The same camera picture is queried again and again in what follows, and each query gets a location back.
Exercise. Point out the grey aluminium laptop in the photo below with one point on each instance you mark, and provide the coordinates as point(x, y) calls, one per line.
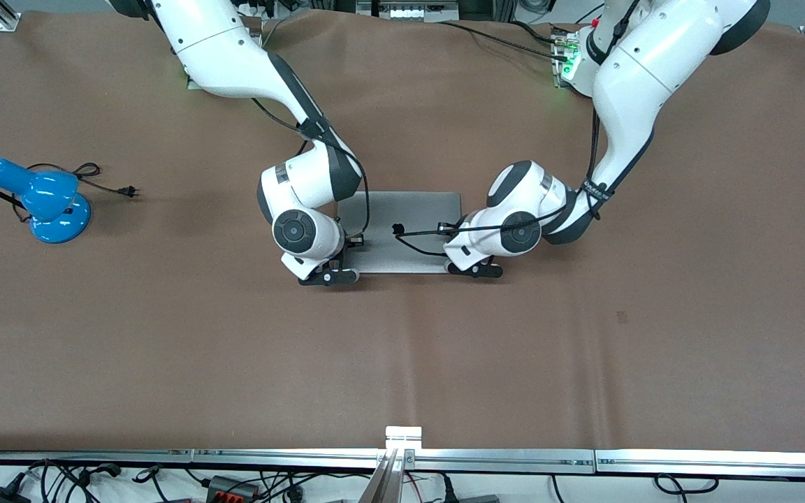
point(409, 209)

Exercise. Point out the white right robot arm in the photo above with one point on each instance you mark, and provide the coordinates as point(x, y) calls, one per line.
point(228, 56)

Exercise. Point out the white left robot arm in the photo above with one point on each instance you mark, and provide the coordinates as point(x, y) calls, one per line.
point(640, 84)

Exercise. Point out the brown table cover mat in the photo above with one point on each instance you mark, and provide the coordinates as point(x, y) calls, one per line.
point(235, 349)

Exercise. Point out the grey connector orange levers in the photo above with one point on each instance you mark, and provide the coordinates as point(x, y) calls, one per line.
point(231, 487)

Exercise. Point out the black plug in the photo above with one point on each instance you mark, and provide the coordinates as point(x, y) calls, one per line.
point(448, 492)

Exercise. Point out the white power strip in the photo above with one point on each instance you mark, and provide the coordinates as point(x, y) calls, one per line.
point(406, 12)

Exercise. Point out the blue desk lamp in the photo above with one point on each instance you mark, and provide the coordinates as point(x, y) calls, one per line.
point(46, 202)

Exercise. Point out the black power adapter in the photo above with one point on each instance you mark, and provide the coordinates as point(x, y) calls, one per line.
point(1, 496)

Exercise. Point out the shiny metal bracket plate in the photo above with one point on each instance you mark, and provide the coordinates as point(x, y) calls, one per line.
point(403, 438)

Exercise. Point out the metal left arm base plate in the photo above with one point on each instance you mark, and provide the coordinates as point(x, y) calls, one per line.
point(560, 70)

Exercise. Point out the aluminium table edge rail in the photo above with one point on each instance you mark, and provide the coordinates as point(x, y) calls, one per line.
point(724, 463)
point(74, 456)
point(500, 461)

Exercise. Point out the aluminium camera mast profile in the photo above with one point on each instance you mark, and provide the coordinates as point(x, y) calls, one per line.
point(385, 482)

